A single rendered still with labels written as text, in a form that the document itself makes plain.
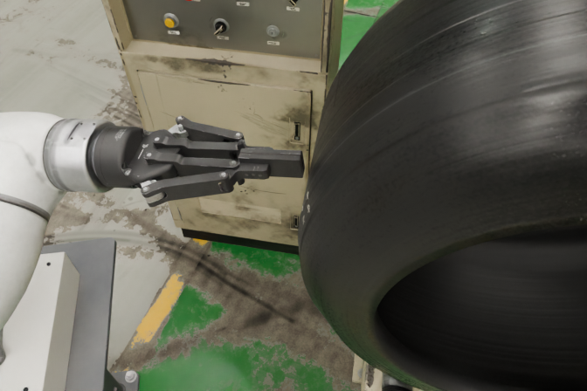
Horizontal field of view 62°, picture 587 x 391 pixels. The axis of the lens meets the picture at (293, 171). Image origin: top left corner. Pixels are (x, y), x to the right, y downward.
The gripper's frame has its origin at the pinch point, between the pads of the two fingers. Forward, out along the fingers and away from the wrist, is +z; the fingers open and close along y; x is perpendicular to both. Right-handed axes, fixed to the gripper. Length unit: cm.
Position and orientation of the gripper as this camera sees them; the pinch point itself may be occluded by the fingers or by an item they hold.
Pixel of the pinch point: (272, 163)
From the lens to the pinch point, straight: 54.9
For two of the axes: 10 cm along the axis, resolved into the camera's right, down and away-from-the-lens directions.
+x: 1.4, 6.6, 7.4
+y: 1.8, -7.5, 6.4
